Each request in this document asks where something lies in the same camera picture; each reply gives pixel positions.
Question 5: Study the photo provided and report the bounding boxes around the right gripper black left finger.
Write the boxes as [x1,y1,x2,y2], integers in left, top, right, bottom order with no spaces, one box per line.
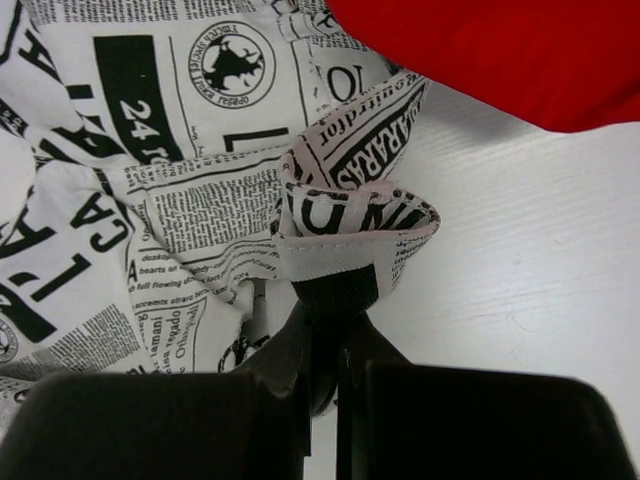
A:
[1,306,311,479]

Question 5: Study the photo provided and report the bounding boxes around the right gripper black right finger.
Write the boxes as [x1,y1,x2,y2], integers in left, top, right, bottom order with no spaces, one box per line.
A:
[336,315,637,479]

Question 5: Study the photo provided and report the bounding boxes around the newspaper print trousers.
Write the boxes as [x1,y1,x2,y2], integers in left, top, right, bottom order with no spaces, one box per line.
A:
[1,1,440,430]

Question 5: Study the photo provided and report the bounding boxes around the red trousers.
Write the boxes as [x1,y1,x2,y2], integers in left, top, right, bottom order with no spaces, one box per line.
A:
[329,1,639,133]

